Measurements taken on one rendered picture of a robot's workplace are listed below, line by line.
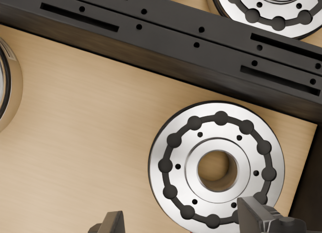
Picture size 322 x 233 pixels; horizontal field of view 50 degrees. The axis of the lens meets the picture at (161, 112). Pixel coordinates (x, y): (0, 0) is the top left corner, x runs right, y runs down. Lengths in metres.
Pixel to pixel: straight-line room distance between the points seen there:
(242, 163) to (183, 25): 0.12
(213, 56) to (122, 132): 0.13
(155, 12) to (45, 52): 0.14
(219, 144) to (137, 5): 0.12
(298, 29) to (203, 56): 0.11
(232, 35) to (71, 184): 0.19
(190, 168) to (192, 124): 0.03
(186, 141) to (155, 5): 0.11
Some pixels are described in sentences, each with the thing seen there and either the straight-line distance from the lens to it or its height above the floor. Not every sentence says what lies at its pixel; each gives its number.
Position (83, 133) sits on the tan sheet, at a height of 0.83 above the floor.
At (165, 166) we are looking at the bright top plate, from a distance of 0.26.
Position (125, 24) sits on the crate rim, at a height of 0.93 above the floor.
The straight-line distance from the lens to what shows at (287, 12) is 0.28.
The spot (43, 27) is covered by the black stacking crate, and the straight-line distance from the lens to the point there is 0.25.
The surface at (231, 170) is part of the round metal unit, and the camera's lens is 0.28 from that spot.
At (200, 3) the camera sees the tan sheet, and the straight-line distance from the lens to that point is 0.30.
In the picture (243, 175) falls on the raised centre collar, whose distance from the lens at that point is 0.26.
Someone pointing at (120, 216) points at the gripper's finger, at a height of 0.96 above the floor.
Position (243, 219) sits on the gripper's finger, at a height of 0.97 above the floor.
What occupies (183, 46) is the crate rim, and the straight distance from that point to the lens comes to 0.19.
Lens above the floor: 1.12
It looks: 89 degrees down
